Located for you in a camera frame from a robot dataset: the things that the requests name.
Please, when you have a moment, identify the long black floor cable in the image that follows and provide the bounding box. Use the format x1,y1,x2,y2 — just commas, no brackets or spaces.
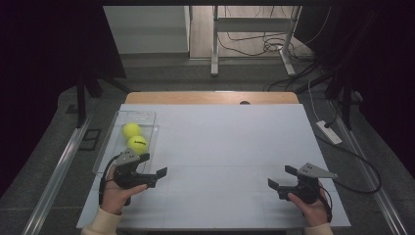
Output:
314,131,383,195

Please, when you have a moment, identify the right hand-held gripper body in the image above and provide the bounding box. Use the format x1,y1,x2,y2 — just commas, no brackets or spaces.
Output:
277,162,339,206

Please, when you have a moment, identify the thin white cable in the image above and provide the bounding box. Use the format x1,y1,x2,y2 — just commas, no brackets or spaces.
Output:
307,79,323,122

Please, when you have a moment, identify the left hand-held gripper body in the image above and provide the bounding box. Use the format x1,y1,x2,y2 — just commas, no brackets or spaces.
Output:
112,148,159,190

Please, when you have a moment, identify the yellow tennis ball black print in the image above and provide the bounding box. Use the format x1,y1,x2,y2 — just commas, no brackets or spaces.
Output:
126,135,149,156

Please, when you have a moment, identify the aluminium floor rail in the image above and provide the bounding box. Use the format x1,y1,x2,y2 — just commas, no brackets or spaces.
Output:
328,100,409,235
21,114,95,235

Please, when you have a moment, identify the clear plastic container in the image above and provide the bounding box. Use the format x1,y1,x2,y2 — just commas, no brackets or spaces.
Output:
92,110,161,179

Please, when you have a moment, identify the white cabinet panel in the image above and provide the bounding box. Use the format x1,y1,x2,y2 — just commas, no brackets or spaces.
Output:
103,5,191,55

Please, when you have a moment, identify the black tripod stand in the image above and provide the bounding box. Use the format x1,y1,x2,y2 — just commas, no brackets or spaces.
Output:
324,62,364,131
65,65,132,129

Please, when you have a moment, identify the person's right hand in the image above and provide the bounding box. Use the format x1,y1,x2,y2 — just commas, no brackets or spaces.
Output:
287,185,331,228

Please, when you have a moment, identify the wooden table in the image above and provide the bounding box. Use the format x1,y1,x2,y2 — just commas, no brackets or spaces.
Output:
124,91,300,106

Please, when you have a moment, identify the white power strip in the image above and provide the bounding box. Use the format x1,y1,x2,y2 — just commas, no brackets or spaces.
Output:
315,119,344,146

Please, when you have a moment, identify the tangle of floor cables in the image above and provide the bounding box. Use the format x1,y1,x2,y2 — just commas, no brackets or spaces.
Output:
217,6,316,63

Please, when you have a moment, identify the plain yellow tennis ball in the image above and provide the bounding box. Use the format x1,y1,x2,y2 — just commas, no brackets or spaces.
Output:
121,121,142,141

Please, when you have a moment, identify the person's left hand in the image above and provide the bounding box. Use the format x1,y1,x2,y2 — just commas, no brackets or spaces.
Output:
100,164,149,215

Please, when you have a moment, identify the black floor plate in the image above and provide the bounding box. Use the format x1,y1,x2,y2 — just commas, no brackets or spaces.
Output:
78,128,103,152

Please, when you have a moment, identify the white metal stand frame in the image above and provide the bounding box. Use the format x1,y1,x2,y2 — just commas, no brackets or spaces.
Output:
209,5,302,78

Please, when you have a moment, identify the black curtain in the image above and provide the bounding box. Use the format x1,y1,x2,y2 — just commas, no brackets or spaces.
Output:
0,0,127,199
332,0,415,184

